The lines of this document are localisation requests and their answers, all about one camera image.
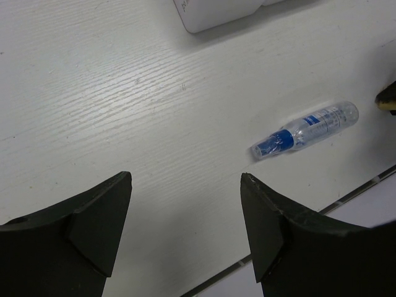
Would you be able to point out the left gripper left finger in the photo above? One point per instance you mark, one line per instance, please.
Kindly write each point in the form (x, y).
(69, 248)

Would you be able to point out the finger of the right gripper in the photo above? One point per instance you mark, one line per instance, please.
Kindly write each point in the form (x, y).
(387, 95)

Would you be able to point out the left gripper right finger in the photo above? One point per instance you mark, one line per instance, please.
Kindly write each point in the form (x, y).
(299, 252)

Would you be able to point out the blue clear spray bottle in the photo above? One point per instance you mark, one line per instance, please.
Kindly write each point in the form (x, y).
(307, 130)

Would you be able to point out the left white compartment organizer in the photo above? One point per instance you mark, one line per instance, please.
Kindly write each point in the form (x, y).
(199, 15)

